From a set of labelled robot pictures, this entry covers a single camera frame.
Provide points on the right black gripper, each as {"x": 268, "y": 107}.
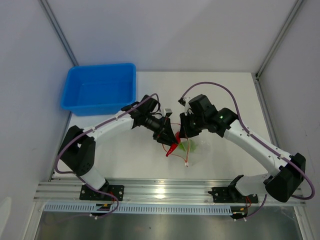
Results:
{"x": 185, "y": 132}

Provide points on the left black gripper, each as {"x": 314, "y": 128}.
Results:
{"x": 164, "y": 133}

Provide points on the red chili pepper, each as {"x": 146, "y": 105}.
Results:
{"x": 174, "y": 145}

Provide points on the green grape bunch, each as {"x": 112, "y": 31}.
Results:
{"x": 190, "y": 145}

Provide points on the clear zip top bag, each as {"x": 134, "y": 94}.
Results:
{"x": 190, "y": 159}

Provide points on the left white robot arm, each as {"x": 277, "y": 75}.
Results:
{"x": 78, "y": 149}

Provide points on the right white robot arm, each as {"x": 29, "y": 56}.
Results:
{"x": 284, "y": 171}

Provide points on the blue plastic bin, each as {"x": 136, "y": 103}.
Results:
{"x": 92, "y": 90}

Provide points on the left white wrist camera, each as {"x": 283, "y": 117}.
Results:
{"x": 167, "y": 112}

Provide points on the aluminium mounting rail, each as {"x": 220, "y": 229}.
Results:
{"x": 136, "y": 191}

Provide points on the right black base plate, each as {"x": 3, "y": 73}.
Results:
{"x": 231, "y": 195}

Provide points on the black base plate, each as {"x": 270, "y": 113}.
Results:
{"x": 103, "y": 194}
{"x": 231, "y": 195}

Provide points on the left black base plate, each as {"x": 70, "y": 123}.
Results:
{"x": 103, "y": 194}

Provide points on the white slotted cable duct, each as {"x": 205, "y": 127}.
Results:
{"x": 130, "y": 208}

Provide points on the right aluminium frame post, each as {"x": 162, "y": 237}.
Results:
{"x": 280, "y": 36}

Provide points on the aluminium frame post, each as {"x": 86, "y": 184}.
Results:
{"x": 280, "y": 36}
{"x": 47, "y": 9}

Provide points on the left aluminium frame post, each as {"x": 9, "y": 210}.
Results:
{"x": 47, "y": 9}

